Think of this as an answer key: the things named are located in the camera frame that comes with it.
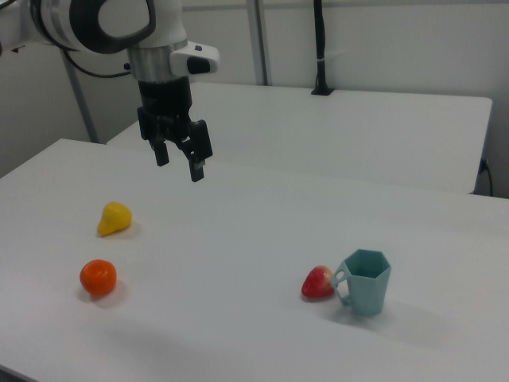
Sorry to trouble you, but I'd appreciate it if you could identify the teal hexagonal mug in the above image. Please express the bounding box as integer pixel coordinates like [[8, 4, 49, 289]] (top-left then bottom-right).
[[330, 248, 393, 317]]

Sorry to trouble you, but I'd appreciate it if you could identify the red toy strawberry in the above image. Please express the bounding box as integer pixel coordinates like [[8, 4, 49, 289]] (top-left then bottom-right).
[[301, 265, 336, 300]]

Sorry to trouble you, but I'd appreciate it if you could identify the white side table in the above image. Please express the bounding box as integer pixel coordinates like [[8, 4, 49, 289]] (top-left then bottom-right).
[[106, 81, 494, 195]]

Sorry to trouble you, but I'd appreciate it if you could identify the orange toy fruit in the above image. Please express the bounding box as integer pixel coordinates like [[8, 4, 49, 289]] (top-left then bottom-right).
[[80, 259, 118, 296]]

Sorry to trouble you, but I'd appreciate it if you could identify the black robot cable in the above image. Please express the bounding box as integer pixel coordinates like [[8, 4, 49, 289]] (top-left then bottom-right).
[[59, 43, 134, 79]]

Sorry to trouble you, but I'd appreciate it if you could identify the grey partition frame post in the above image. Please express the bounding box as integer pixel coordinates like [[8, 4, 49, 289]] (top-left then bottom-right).
[[245, 0, 272, 86], [64, 51, 100, 144]]

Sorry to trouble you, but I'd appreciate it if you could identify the yellow toy pear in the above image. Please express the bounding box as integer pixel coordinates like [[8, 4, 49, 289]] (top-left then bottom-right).
[[96, 201, 133, 238]]

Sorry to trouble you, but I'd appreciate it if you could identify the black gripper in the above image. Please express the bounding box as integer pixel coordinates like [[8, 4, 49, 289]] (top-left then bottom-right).
[[137, 77, 214, 183]]

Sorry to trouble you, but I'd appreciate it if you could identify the black pole with base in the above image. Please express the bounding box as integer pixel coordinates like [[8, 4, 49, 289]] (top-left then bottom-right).
[[310, 0, 334, 96]]

